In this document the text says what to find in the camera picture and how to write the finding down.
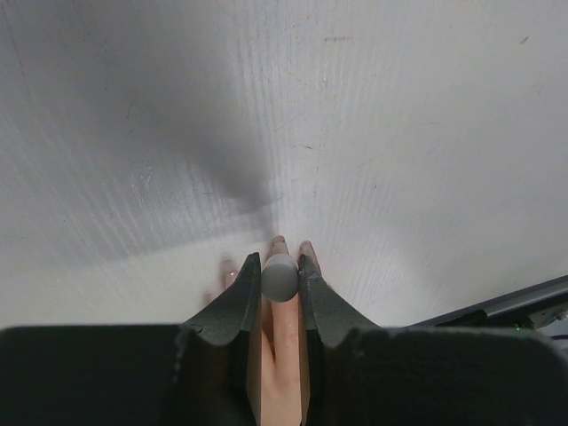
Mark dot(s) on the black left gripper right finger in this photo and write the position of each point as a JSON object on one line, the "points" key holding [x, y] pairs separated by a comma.
{"points": [[355, 372]]}

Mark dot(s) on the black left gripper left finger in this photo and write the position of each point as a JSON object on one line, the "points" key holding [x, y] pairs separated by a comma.
{"points": [[204, 371]]}

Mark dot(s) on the mannequin hand with long nails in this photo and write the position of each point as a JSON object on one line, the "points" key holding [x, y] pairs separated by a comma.
{"points": [[280, 365]]}

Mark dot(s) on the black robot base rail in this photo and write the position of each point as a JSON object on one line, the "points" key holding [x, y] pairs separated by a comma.
{"points": [[534, 307]]}

